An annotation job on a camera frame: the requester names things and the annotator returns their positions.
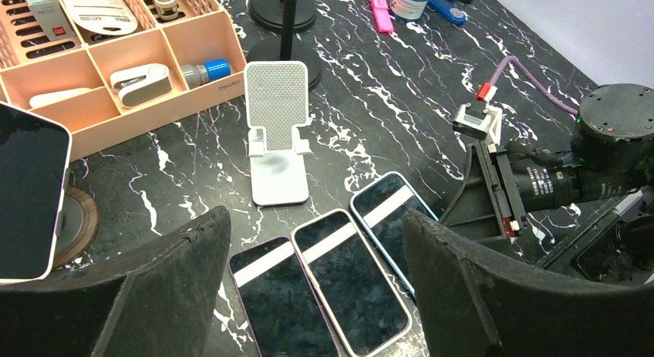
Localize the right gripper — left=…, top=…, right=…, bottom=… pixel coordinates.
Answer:
left=439, top=141, right=527, bottom=243

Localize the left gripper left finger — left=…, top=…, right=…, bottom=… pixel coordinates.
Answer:
left=1, top=206, right=231, bottom=356

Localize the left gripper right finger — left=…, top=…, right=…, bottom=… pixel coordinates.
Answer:
left=403, top=210, right=653, bottom=356

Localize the blue-edged smartphone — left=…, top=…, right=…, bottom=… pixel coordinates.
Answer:
left=349, top=171, right=438, bottom=296

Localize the pink-cased tall smartphone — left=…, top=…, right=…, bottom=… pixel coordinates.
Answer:
left=291, top=209, right=411, bottom=356

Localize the magenta-edged black smartphone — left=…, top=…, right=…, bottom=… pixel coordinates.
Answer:
left=228, top=237, right=340, bottom=356

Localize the black round-base phone stand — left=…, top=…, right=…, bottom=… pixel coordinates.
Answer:
left=246, top=0, right=322, bottom=90

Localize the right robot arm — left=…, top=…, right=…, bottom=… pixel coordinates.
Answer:
left=440, top=83, right=653, bottom=285

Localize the white folding phone stand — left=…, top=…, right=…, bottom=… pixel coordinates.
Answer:
left=244, top=61, right=312, bottom=207

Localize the blue stapler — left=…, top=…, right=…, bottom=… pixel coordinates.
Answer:
left=427, top=0, right=474, bottom=25

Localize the small white blue bottle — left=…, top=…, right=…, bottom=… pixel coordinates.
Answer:
left=389, top=0, right=428, bottom=21

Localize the white stapler in organizer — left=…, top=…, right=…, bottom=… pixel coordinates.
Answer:
left=109, top=63, right=173, bottom=108

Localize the orange plastic file organizer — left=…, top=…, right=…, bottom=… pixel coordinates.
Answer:
left=1, top=0, right=246, bottom=159

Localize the grey bottle blue cap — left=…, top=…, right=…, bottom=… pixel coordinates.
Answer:
left=180, top=58, right=231, bottom=89

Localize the pink highlighter marker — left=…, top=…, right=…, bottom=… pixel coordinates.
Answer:
left=369, top=0, right=394, bottom=33

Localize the white oval label tag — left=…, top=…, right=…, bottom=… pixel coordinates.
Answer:
left=62, top=0, right=139, bottom=35

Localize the beige long stapler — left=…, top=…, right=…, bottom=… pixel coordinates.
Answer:
left=152, top=0, right=178, bottom=21

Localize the green white small box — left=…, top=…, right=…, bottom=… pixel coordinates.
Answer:
left=25, top=0, right=76, bottom=41

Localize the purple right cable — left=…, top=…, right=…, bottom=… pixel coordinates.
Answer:
left=475, top=56, right=581, bottom=118

